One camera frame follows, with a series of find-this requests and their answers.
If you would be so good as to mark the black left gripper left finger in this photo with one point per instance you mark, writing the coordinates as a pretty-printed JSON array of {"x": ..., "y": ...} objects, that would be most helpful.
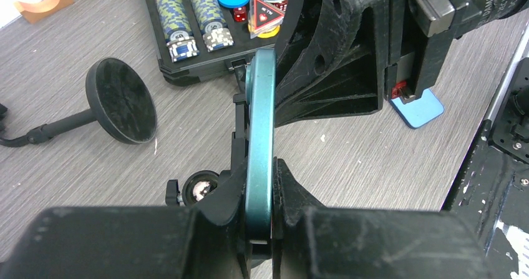
[{"x": 205, "y": 240}]

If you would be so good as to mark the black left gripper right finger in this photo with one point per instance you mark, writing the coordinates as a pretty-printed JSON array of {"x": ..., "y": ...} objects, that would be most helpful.
[{"x": 312, "y": 240}]

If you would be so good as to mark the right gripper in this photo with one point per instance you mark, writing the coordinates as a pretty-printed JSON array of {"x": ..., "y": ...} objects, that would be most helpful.
[{"x": 332, "y": 53}]

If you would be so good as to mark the dark green-edged smartphone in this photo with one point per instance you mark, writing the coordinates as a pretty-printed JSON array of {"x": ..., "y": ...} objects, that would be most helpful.
[{"x": 260, "y": 94}]

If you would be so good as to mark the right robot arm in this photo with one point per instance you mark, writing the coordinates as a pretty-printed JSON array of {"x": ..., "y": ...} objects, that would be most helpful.
[{"x": 338, "y": 58}]

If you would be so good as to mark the small-clamp black phone stand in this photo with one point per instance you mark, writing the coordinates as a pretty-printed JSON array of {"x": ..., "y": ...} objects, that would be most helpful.
[{"x": 119, "y": 101}]

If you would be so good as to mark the yellow round chip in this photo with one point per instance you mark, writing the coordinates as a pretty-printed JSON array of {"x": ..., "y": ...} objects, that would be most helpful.
[{"x": 263, "y": 33}]

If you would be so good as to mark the red all-in triangle lower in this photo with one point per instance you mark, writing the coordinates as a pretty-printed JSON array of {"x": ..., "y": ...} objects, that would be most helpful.
[{"x": 263, "y": 14}]

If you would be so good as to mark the blue smartphone face down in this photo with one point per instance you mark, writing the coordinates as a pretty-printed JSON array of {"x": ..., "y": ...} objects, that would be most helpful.
[{"x": 418, "y": 113}]

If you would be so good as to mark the red die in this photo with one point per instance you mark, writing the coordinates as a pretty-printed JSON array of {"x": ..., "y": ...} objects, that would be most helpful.
[{"x": 240, "y": 14}]

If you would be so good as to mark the grey white chip stack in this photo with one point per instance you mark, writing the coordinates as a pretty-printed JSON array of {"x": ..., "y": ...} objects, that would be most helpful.
[{"x": 218, "y": 39}]

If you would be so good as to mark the black poker chip case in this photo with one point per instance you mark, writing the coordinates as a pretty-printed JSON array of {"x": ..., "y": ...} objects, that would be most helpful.
[{"x": 199, "y": 40}]

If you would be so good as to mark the blue white chip stack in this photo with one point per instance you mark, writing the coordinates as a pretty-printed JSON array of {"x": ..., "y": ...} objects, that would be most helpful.
[{"x": 182, "y": 49}]

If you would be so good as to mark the green chip stack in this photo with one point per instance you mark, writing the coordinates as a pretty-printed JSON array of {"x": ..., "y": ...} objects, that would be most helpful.
[{"x": 209, "y": 15}]

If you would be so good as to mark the purple chip stack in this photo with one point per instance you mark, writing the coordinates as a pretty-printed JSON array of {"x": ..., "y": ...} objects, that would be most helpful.
[{"x": 174, "y": 21}]

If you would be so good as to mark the brown wooden arch block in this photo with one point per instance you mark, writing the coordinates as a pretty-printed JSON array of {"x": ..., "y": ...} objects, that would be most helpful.
[{"x": 36, "y": 11}]

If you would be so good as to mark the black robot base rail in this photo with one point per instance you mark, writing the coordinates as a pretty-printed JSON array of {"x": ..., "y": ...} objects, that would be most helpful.
[{"x": 490, "y": 191}]

